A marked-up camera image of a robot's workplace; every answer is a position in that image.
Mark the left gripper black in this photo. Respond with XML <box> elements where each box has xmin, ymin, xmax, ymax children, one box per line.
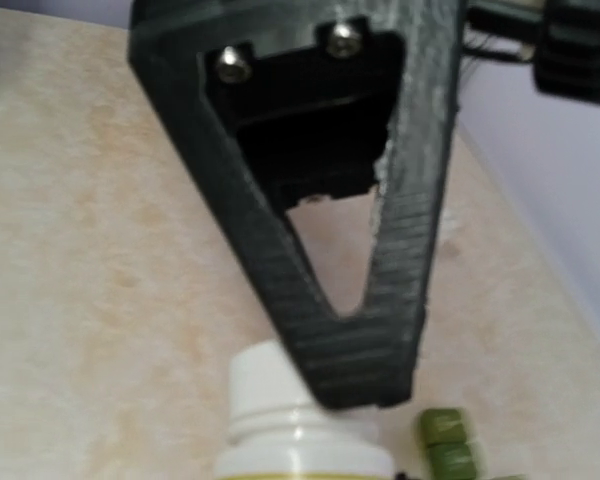
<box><xmin>205</xmin><ymin>32</ymin><xmax>405</xmax><ymax>210</ymax></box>

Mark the white pill bottle front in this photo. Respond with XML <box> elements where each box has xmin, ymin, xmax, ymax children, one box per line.
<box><xmin>213</xmin><ymin>340</ymin><xmax>396</xmax><ymax>479</ymax></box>

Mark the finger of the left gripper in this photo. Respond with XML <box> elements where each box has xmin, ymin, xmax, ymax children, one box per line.
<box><xmin>128</xmin><ymin>1</ymin><xmax>467</xmax><ymax>410</ymax></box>

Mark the green weekly pill organizer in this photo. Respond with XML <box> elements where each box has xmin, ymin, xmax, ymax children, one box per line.
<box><xmin>415</xmin><ymin>407</ymin><xmax>526</xmax><ymax>480</ymax></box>

